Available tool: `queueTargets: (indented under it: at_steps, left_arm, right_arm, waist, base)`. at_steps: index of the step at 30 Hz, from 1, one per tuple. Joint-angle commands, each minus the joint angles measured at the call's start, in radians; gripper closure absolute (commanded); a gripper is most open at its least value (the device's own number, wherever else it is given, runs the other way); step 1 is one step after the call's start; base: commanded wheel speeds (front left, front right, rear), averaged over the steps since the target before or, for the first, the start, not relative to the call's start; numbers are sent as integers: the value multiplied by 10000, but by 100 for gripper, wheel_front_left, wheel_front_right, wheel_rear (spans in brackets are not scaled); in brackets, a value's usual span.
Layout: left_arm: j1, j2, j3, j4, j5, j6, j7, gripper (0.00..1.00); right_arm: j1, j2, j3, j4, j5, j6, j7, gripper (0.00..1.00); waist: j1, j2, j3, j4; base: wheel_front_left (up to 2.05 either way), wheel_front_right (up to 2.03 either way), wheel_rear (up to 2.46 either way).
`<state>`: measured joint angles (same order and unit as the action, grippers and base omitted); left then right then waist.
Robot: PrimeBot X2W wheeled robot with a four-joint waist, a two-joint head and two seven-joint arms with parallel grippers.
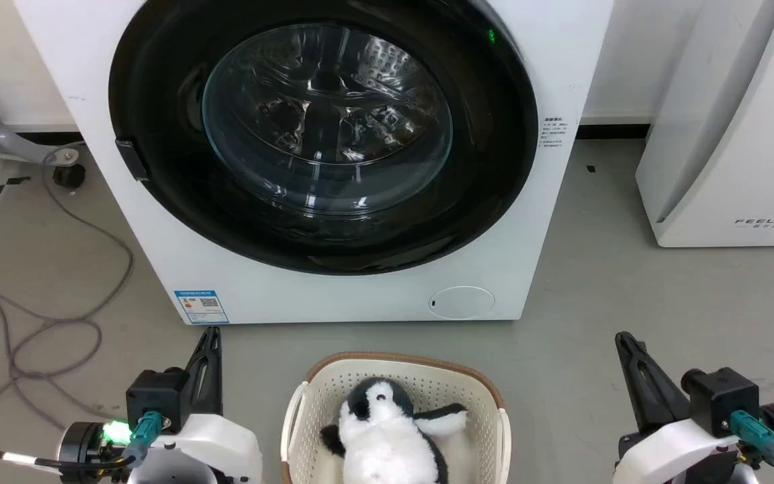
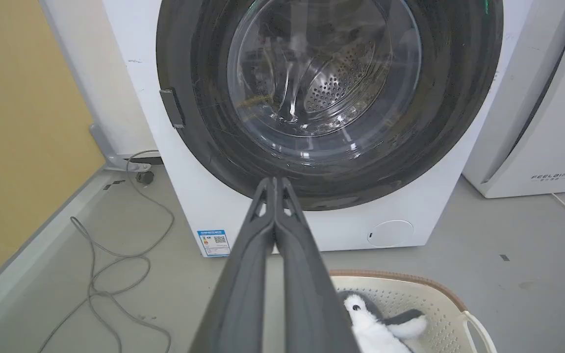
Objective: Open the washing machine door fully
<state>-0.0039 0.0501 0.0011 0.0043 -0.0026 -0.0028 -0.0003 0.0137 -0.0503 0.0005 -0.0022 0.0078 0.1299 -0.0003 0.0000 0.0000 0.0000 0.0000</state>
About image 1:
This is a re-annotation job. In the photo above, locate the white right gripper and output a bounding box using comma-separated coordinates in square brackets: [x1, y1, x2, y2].
[613, 331, 745, 484]

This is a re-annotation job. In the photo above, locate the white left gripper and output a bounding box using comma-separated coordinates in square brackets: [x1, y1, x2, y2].
[128, 327, 264, 484]

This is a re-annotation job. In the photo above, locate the white front-load washing machine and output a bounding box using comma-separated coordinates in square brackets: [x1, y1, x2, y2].
[13, 0, 615, 326]

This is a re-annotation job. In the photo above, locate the round black glass washer door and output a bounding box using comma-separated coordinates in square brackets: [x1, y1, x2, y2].
[108, 0, 540, 276]

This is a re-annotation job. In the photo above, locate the blue energy label sticker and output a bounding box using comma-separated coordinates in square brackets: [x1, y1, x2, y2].
[173, 290, 230, 325]

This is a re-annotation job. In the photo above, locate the black and white penguin plush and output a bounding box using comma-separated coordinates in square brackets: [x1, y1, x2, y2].
[320, 377, 470, 484]

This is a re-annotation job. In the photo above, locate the cream plastic laundry basket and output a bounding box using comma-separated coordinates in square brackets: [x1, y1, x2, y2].
[281, 352, 513, 484]

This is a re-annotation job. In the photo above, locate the oval white filter cover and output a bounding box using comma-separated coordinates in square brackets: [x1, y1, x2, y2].
[428, 286, 496, 320]

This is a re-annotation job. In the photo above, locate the black caster wheel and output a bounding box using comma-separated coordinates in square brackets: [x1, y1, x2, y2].
[52, 163, 87, 190]

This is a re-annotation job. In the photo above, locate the white Feelbird appliance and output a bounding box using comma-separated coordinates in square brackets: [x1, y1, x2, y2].
[634, 0, 774, 248]

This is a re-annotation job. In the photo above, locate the small printed text label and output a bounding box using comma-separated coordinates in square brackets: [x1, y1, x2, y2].
[542, 116, 569, 155]

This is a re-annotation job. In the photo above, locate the left teal-plug black cable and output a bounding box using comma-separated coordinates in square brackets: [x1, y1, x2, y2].
[0, 411, 163, 471]

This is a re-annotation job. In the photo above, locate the teal-plug black cable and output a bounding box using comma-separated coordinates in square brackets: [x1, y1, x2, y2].
[730, 411, 774, 484]
[0, 411, 163, 471]

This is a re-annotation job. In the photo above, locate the right teal-plug black cable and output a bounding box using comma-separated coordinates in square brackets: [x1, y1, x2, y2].
[730, 411, 774, 484]

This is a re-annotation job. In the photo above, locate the grey floor cable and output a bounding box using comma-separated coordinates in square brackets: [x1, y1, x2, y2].
[0, 143, 135, 447]

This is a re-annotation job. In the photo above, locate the black rectangular plastic piece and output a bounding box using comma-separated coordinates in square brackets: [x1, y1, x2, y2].
[115, 138, 151, 182]

